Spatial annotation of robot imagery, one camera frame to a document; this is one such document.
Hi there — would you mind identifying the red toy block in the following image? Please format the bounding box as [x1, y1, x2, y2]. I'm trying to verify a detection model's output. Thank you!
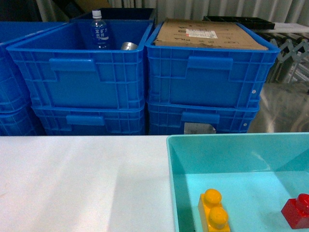
[281, 193, 309, 229]

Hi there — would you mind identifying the teal plastic tray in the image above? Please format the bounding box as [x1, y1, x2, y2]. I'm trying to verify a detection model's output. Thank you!
[167, 132, 309, 232]

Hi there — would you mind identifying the expandable roller conveyor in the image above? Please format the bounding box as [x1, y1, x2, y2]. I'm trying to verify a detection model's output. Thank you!
[258, 32, 309, 84]

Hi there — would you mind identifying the dark blue crate behind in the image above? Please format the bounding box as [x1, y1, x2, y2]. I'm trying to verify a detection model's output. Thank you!
[70, 8, 155, 26]

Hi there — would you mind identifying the blue crate lower right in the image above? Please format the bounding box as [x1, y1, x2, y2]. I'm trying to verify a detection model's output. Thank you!
[147, 101, 259, 135]

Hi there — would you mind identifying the blue crate upper right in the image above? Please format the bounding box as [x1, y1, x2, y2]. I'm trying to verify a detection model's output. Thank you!
[146, 22, 280, 108]

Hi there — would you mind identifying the yellow toy block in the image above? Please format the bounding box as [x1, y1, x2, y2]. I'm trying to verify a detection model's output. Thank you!
[198, 188, 231, 232]

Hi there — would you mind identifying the blue crate far left lower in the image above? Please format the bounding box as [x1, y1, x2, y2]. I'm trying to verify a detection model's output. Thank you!
[0, 106, 46, 136]

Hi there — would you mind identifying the clear water bottle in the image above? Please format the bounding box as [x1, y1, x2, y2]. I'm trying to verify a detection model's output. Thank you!
[91, 10, 111, 50]

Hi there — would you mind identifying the brown cardboard box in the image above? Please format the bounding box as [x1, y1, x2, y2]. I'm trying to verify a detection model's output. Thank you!
[154, 19, 268, 50]

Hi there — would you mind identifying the silver metal can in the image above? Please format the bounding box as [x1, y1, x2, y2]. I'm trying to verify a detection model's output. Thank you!
[121, 42, 138, 51]

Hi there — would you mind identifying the blue crate upper left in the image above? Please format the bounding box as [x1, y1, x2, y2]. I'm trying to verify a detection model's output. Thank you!
[7, 20, 153, 110]

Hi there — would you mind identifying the black plastic tray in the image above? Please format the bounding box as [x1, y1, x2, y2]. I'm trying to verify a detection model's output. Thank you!
[203, 15, 275, 29]

